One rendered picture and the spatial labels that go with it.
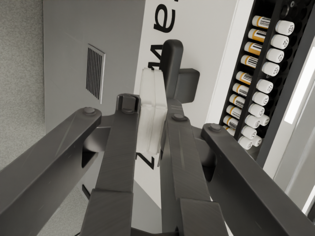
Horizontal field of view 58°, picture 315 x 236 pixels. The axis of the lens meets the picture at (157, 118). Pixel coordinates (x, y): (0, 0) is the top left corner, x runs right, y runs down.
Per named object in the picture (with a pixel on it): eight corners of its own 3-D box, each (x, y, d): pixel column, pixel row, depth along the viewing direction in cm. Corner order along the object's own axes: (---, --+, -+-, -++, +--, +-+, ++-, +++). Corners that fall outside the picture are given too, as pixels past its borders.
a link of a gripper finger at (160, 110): (153, 106, 15) (168, 108, 15) (152, 68, 21) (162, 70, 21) (145, 154, 16) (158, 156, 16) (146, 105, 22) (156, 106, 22)
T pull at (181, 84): (147, 127, 24) (157, 135, 23) (162, 37, 21) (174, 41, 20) (179, 121, 26) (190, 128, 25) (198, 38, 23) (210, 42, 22)
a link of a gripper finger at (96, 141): (133, 158, 14) (72, 151, 14) (137, 115, 19) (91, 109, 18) (137, 133, 13) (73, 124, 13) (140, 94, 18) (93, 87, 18)
